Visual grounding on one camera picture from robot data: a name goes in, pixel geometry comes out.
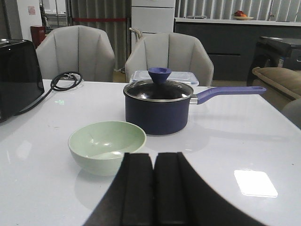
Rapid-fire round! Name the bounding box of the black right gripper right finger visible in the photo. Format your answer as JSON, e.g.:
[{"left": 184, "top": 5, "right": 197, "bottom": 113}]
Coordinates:
[{"left": 154, "top": 153, "right": 261, "bottom": 226}]

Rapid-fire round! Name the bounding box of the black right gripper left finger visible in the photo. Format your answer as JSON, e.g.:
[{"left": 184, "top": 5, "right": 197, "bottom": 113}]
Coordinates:
[{"left": 84, "top": 153, "right": 153, "bottom": 226}]

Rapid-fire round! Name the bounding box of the green bowl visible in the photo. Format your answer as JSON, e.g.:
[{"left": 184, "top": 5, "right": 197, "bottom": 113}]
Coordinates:
[{"left": 68, "top": 121, "right": 147, "bottom": 176}]

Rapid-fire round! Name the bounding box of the dark blue saucepan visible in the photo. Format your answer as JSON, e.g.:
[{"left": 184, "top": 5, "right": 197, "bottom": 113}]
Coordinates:
[{"left": 124, "top": 86, "right": 266, "bottom": 135}]

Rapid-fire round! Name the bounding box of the glass pot lid blue knob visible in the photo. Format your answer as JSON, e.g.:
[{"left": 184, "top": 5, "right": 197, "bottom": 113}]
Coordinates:
[{"left": 123, "top": 67, "right": 193, "bottom": 102}]

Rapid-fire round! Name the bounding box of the clear plastic food container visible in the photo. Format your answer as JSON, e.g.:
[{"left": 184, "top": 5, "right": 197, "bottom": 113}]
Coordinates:
[{"left": 130, "top": 71, "right": 199, "bottom": 87}]

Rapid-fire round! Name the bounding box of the beige right dining chair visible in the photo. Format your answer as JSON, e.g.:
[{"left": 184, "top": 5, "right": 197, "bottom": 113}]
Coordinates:
[{"left": 125, "top": 32, "right": 214, "bottom": 86}]

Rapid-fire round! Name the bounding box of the beige dining chair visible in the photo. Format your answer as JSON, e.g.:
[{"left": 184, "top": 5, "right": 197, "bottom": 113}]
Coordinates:
[
  {"left": 125, "top": 32, "right": 214, "bottom": 86},
  {"left": 36, "top": 25, "right": 115, "bottom": 82}
]

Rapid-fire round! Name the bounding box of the beige left dining chair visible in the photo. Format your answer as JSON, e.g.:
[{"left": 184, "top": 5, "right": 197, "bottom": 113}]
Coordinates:
[{"left": 36, "top": 25, "right": 115, "bottom": 82}]

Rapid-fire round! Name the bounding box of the black steel toaster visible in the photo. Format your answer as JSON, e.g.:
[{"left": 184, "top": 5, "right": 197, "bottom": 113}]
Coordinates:
[{"left": 0, "top": 39, "right": 44, "bottom": 122}]

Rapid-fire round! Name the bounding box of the dark grey counter sideboard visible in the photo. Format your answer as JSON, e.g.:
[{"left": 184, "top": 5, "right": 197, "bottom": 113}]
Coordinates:
[{"left": 174, "top": 17, "right": 301, "bottom": 81}]

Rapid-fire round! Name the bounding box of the dark appliance at right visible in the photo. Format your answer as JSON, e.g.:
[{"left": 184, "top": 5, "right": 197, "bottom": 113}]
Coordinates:
[{"left": 246, "top": 37, "right": 301, "bottom": 86}]

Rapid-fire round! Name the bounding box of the white cabinet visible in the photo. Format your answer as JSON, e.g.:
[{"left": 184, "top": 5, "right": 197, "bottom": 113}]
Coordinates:
[{"left": 131, "top": 0, "right": 176, "bottom": 50}]

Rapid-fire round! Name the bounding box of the red bin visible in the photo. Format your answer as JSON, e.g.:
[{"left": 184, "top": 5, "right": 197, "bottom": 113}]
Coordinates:
[{"left": 30, "top": 25, "right": 47, "bottom": 48}]

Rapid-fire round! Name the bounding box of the fruit plate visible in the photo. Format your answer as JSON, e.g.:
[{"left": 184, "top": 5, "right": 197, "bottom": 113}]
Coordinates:
[{"left": 233, "top": 10, "right": 253, "bottom": 20}]

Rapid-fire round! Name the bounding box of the black toaster power cable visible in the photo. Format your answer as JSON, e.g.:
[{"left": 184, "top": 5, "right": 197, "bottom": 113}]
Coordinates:
[{"left": 14, "top": 71, "right": 83, "bottom": 116}]

